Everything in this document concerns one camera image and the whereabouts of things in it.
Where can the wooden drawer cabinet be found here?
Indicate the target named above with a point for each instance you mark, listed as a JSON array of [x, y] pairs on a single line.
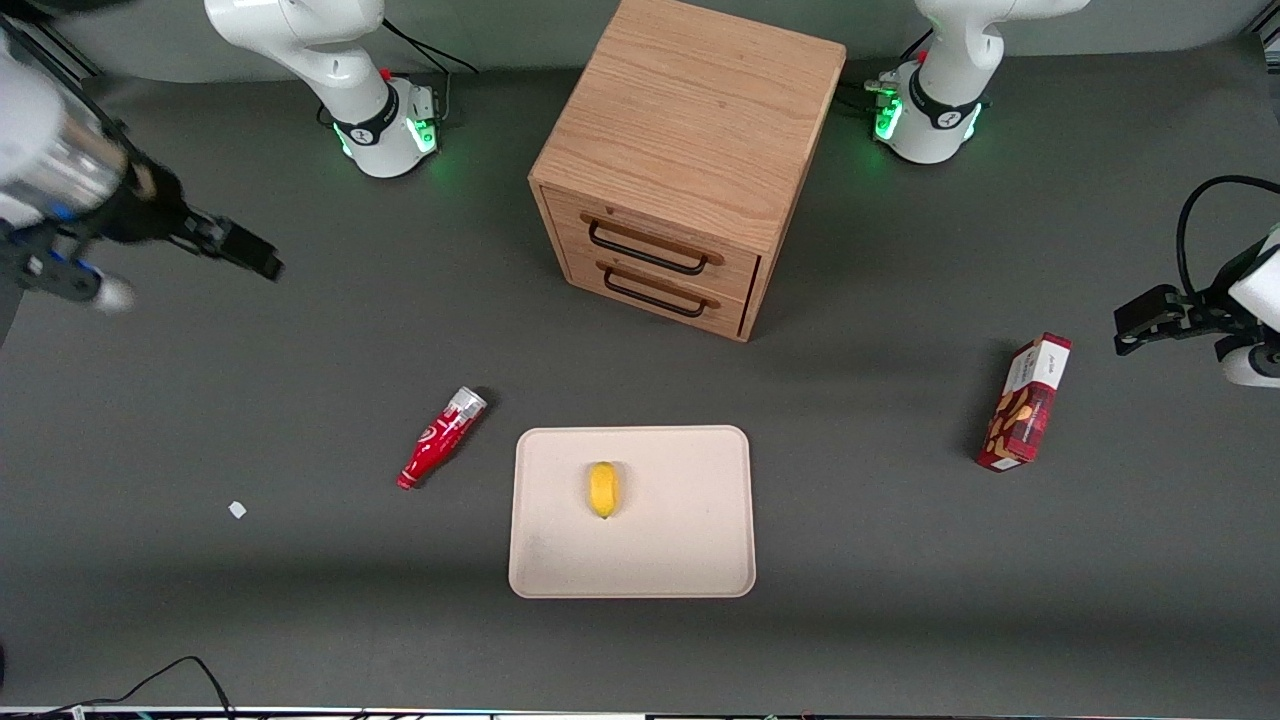
[[690, 110]]

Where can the beige plastic tray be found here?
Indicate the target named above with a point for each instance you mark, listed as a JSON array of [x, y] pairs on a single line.
[[680, 530]]

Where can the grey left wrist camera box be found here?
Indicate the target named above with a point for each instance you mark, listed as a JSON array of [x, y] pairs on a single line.
[[1250, 365]]

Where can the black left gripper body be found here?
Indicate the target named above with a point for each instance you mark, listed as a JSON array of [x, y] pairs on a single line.
[[1196, 309]]

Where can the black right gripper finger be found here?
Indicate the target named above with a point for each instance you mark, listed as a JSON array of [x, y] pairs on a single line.
[[245, 240], [268, 268]]

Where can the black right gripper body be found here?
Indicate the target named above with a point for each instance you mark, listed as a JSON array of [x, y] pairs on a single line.
[[152, 212]]

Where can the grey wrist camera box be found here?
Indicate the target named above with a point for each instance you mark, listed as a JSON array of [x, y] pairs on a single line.
[[60, 275], [1250, 365]]

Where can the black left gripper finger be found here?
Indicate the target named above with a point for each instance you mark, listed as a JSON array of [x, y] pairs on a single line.
[[1138, 341], [1148, 303]]

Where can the red coke bottle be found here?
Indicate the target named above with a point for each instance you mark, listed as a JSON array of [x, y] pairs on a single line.
[[440, 440]]

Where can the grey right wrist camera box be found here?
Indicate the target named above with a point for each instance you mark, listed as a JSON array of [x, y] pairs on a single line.
[[60, 275]]

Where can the black aluminium frame rail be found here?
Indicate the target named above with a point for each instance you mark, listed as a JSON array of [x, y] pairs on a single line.
[[45, 48]]

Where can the red snack box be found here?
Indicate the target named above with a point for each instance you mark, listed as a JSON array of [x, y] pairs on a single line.
[[1025, 405]]

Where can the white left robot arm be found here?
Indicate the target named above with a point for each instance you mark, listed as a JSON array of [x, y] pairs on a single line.
[[950, 90]]

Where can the yellow lemon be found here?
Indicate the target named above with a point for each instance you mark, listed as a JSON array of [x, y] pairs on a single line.
[[603, 489]]

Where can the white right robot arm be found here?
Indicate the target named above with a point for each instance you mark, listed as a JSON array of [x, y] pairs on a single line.
[[300, 55]]

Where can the wooden drawer front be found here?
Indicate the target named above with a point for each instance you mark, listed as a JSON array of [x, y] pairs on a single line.
[[660, 300], [650, 225]]

